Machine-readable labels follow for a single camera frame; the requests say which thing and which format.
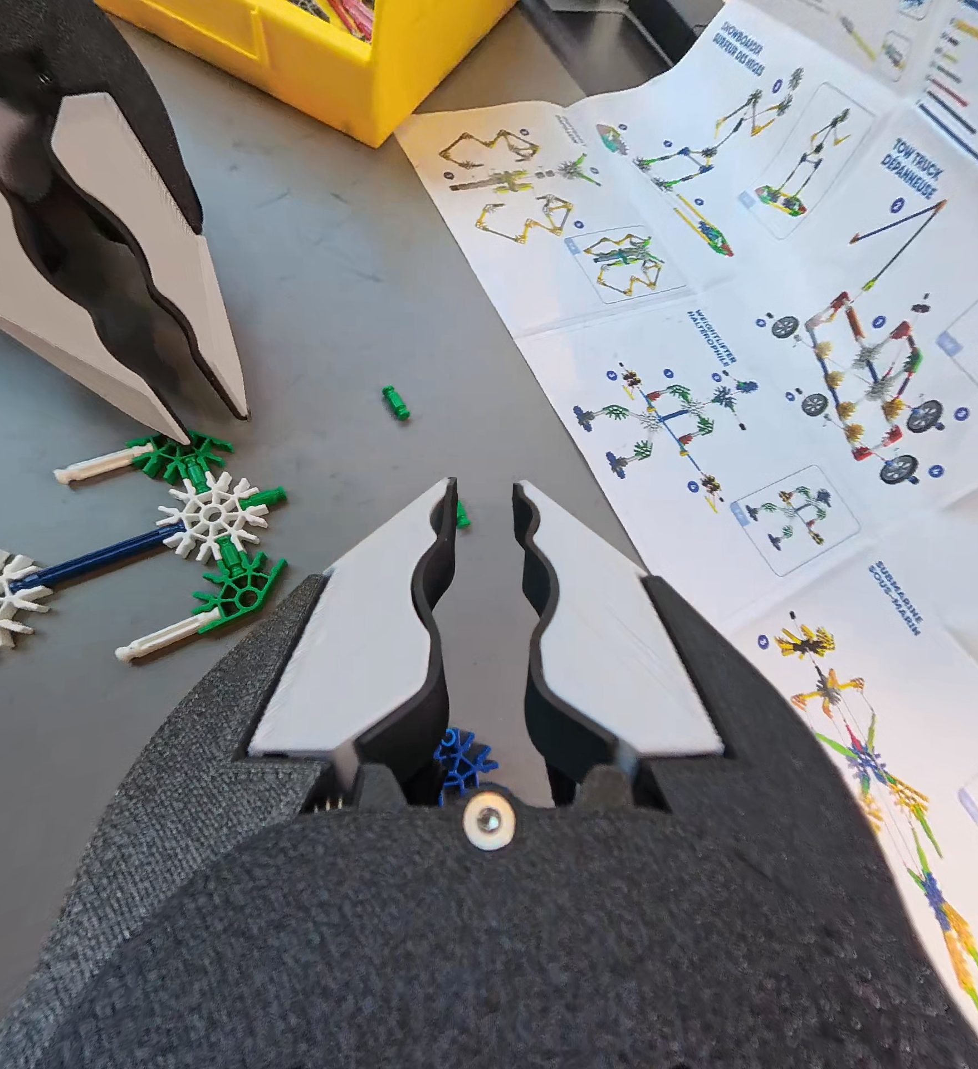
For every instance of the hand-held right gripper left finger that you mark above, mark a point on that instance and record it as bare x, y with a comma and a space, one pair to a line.
347, 660

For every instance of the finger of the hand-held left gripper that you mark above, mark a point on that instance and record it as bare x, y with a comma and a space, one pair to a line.
4, 275
146, 192

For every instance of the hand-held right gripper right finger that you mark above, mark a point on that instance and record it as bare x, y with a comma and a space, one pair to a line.
623, 668

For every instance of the blue toy connector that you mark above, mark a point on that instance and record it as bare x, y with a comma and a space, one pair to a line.
464, 764

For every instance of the green short toy rod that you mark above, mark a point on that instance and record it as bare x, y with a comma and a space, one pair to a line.
395, 402
268, 499
461, 514

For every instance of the white green blue toy assembly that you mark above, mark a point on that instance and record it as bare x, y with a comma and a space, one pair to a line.
213, 514

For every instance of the yellow plastic bin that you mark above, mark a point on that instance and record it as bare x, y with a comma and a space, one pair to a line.
330, 75

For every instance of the pile of colourful toy pieces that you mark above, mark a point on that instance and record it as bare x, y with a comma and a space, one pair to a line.
347, 17

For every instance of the folded paper instruction sheet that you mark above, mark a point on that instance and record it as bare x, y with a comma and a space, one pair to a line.
790, 250

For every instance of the black power adapter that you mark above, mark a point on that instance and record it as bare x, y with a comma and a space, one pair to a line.
673, 25

